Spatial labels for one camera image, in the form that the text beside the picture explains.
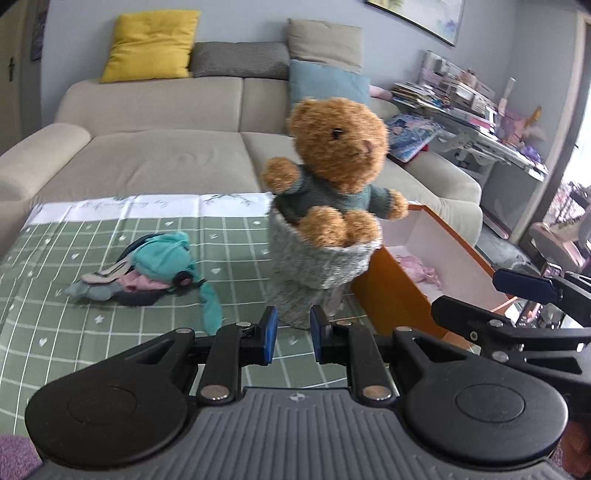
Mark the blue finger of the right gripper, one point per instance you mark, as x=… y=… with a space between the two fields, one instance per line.
x=566 y=291

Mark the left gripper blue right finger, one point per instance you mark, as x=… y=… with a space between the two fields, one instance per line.
x=353 y=346

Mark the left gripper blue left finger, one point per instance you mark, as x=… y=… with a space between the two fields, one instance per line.
x=234 y=347

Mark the grey knitted basket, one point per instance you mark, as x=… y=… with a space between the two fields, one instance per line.
x=302 y=275

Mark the pink knitted item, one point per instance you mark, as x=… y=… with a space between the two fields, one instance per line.
x=417 y=271

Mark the teal soft toy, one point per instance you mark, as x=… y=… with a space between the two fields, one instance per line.
x=166 y=257

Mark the pink and navy clothes pile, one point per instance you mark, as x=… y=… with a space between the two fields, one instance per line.
x=120 y=283

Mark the brown teddy bear green sweater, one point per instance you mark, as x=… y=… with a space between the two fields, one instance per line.
x=330 y=197

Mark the pink desk chair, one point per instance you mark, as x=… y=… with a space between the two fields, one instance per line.
x=555 y=249

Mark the orange cardboard box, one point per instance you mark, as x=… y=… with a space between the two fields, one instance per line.
x=422 y=259

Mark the green checkered tablecloth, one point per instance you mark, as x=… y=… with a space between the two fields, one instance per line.
x=46 y=335

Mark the cluttered white desk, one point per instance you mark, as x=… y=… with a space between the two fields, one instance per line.
x=471 y=121

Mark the beige sofa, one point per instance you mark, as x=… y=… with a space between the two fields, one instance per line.
x=204 y=136

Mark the anime print cushion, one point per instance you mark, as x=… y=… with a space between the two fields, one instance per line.
x=408 y=135

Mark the purple rug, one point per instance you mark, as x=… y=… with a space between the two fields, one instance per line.
x=18 y=458

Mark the light blue cushion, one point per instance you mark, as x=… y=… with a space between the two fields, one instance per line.
x=310 y=80

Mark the grey headrest cushion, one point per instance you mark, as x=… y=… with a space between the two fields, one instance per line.
x=263 y=60

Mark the beige cushion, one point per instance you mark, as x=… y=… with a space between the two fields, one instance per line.
x=326 y=43

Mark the framed landscape painting right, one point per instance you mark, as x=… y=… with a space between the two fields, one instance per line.
x=441 y=18

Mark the yellow cushion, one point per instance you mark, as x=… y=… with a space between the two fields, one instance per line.
x=151 y=45

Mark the cream door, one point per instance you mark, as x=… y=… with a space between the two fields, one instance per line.
x=12 y=34

